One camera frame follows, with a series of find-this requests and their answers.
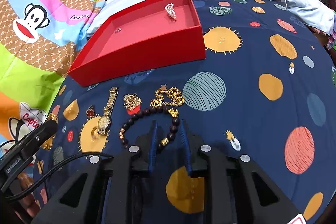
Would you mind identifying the gold charm trinket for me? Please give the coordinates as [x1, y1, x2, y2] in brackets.
[123, 94, 142, 110]

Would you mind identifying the colourful monkey print blanket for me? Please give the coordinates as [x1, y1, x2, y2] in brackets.
[0, 0, 107, 153]

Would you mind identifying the red shallow box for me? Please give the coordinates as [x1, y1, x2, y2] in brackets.
[68, 0, 206, 87]

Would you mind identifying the person's left hand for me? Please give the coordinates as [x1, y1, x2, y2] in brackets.
[14, 177, 44, 224]

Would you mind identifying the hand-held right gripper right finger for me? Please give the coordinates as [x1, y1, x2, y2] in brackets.
[180, 119, 302, 224]

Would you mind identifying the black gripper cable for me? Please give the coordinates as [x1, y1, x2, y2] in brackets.
[0, 152, 113, 205]

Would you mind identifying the dark bead bracelet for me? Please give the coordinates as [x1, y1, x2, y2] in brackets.
[119, 106, 181, 153]

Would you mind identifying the gold bangle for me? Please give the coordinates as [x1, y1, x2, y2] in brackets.
[41, 113, 59, 150]

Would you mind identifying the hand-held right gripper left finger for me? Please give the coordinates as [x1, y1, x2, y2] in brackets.
[31, 120, 160, 224]

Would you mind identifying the pink pearl bracelet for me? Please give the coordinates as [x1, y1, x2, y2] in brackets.
[164, 4, 178, 21]

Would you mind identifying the navy planet print bedsheet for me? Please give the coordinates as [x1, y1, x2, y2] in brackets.
[34, 0, 336, 224]

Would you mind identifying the gold wrist watch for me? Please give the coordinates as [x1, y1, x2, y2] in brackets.
[98, 87, 119, 136]

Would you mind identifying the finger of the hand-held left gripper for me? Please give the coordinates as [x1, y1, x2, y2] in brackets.
[16, 120, 59, 152]

